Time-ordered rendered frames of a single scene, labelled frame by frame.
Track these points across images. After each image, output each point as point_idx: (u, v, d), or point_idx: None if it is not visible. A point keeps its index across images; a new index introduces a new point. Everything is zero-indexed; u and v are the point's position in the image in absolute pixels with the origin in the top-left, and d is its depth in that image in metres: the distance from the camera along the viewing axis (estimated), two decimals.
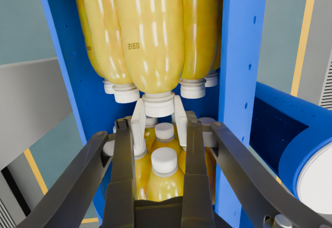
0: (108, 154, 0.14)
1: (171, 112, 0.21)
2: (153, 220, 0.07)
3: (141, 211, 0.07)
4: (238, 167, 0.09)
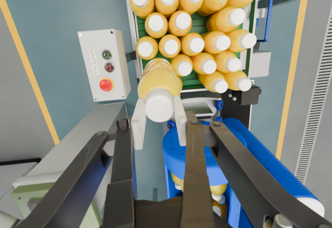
0: (109, 154, 0.14)
1: (170, 105, 0.21)
2: (153, 220, 0.07)
3: (141, 211, 0.07)
4: (238, 167, 0.09)
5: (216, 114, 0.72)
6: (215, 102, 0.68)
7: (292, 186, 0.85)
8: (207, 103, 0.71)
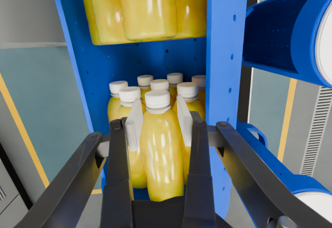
0: (102, 155, 0.14)
1: None
2: (153, 220, 0.07)
3: (141, 211, 0.07)
4: (243, 167, 0.09)
5: None
6: None
7: None
8: None
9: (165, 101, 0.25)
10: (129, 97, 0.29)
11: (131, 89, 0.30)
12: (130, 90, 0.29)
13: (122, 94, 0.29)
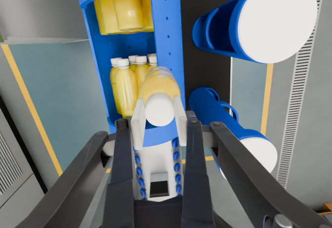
0: (108, 154, 0.14)
1: None
2: (153, 220, 0.07)
3: (141, 211, 0.07)
4: (238, 167, 0.09)
5: None
6: None
7: None
8: None
9: (170, 119, 0.22)
10: (122, 63, 0.52)
11: (123, 59, 0.53)
12: (123, 59, 0.52)
13: (118, 62, 0.52)
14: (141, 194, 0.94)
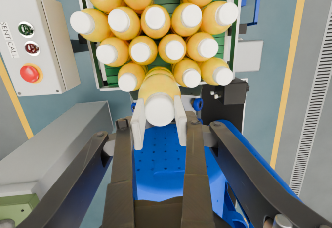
0: (108, 154, 0.14)
1: (111, 51, 0.34)
2: (153, 220, 0.07)
3: (141, 211, 0.07)
4: (238, 167, 0.09)
5: (195, 115, 0.59)
6: (192, 100, 0.55)
7: None
8: (185, 102, 0.58)
9: (170, 119, 0.22)
10: None
11: None
12: None
13: None
14: None
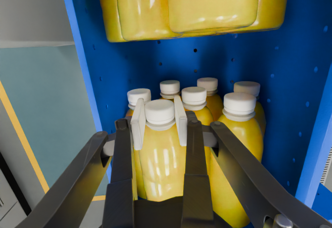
0: (108, 154, 0.14)
1: None
2: (153, 220, 0.07)
3: (141, 211, 0.07)
4: (238, 167, 0.09)
5: None
6: None
7: None
8: None
9: None
10: (161, 117, 0.20)
11: (161, 105, 0.21)
12: (162, 107, 0.20)
13: (150, 114, 0.20)
14: None
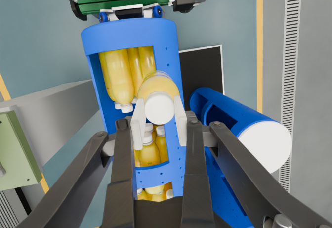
0: (108, 154, 0.14)
1: None
2: (153, 220, 0.07)
3: (141, 211, 0.07)
4: (238, 167, 0.09)
5: None
6: (152, 9, 0.63)
7: (255, 115, 0.77)
8: (147, 16, 0.66)
9: None
10: (161, 121, 0.22)
11: (162, 112, 0.21)
12: (163, 117, 0.21)
13: (152, 121, 0.22)
14: None
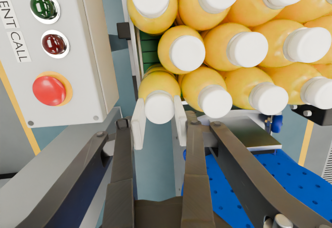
0: (108, 154, 0.14)
1: (201, 48, 0.19)
2: (153, 220, 0.07)
3: (141, 211, 0.07)
4: (238, 167, 0.09)
5: None
6: (269, 117, 0.39)
7: None
8: (252, 119, 0.42)
9: (276, 109, 0.23)
10: (161, 121, 0.23)
11: (162, 112, 0.21)
12: (163, 117, 0.21)
13: (152, 120, 0.22)
14: None
